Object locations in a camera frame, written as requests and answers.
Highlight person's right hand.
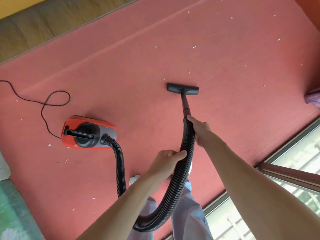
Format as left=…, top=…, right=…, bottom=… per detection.
left=187, top=115, right=213, bottom=148

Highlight person's left hand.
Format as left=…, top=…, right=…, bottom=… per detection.
left=146, top=149, right=188, bottom=184

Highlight black ribbed vacuum hose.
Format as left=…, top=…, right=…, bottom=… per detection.
left=100, top=117, right=196, bottom=233

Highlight person's left forearm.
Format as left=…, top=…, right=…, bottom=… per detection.
left=76, top=172, right=173, bottom=240

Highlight person's right forearm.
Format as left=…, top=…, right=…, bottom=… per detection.
left=199, top=132, right=320, bottom=240

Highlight black vacuum wand tube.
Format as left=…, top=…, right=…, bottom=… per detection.
left=180, top=93, right=192, bottom=118

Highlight black vacuum floor nozzle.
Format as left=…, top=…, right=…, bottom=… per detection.
left=167, top=82, right=200, bottom=96

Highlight light blue trousers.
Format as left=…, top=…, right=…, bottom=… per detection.
left=127, top=178, right=214, bottom=240

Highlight red carpet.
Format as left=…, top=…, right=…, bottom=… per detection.
left=0, top=0, right=320, bottom=240

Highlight scattered white paper scraps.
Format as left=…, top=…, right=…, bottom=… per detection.
left=15, top=0, right=304, bottom=213

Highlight red canister vacuum cleaner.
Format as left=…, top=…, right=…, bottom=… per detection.
left=61, top=115, right=117, bottom=150

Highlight pink cloth item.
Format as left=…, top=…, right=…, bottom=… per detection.
left=304, top=87, right=320, bottom=108

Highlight green patterned cushion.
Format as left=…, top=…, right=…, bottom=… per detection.
left=0, top=179, right=46, bottom=240

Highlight window frame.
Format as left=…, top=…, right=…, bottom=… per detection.
left=164, top=117, right=320, bottom=240

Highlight black power cord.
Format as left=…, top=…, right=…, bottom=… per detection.
left=0, top=80, right=71, bottom=139

